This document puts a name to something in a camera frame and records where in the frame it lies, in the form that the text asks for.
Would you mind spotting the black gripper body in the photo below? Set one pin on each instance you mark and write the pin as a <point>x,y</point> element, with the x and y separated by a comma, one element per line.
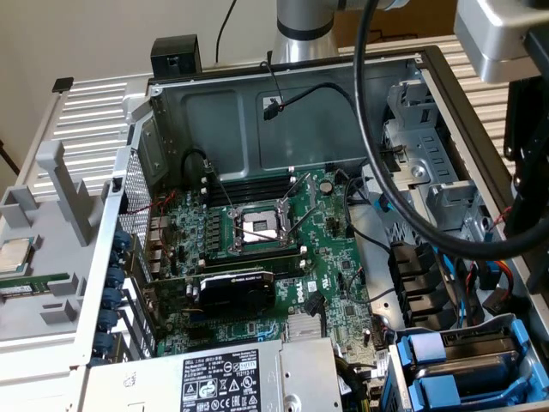
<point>532,124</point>

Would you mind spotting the hard disk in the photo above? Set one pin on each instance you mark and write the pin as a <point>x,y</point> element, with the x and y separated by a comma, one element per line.
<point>472,347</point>

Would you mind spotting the metal disk bay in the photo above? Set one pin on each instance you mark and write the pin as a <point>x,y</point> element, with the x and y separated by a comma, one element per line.
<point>472,322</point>

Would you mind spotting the blue disk carrier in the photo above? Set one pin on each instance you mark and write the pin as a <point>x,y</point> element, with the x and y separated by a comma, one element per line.
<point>437,388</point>

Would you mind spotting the metal drive cage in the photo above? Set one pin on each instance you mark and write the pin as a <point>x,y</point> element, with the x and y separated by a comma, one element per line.
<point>429,141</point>

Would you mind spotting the coin battery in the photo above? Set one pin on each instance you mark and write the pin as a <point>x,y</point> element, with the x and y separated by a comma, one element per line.
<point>327,186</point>

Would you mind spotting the white barcode tag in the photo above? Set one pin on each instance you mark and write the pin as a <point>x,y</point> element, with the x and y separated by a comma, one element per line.
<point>381,362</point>

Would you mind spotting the metal socket cover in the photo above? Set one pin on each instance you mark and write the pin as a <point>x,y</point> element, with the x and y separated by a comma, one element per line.
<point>300,193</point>

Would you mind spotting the black RAM slot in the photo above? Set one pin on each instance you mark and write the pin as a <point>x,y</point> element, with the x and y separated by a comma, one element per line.
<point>287,268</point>
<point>257,256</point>
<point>257,194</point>
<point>257,183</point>

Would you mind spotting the silver chipset heatsink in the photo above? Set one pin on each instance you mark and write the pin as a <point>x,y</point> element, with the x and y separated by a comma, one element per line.
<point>304,328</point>

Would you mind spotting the CPU socket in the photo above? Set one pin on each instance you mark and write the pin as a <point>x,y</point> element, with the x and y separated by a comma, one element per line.
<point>257,225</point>

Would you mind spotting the metal locking lever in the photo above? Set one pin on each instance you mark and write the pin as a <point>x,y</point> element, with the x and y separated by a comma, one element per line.
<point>257,233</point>
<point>221,189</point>

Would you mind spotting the grey power supply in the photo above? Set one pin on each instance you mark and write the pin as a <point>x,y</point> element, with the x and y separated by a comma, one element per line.
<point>300,369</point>

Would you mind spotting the black graphics card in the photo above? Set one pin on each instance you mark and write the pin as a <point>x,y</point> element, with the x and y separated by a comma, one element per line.
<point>236,296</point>

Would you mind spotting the open PC case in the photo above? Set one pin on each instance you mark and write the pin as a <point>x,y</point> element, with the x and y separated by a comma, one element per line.
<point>214,129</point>

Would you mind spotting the black expansion slot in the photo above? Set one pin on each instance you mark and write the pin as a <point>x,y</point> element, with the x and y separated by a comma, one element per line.
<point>206,334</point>

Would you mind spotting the green motherboard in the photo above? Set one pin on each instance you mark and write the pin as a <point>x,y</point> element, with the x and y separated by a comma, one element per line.
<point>184,210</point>

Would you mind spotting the black CPU cooler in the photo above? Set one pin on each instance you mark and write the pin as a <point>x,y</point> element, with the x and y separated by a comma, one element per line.
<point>176,60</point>

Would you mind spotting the dark blue slot latch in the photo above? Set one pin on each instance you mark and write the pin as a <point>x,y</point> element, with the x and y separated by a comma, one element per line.
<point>108,320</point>
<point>112,298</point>
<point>115,277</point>
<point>104,343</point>
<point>121,238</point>
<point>116,258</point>

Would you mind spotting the small black table clip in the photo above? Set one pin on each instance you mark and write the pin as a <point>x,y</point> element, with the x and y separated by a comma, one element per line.
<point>62,84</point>

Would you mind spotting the grey parts rack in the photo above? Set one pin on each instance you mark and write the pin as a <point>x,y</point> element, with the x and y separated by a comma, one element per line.
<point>51,266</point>

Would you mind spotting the green RAM stick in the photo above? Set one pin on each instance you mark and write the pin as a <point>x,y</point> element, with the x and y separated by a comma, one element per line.
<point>34,281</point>

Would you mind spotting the silver CPU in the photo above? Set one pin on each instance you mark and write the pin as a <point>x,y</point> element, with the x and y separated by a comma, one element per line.
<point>13,257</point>

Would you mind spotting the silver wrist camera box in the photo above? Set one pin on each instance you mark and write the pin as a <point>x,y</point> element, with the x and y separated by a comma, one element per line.
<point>493,34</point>

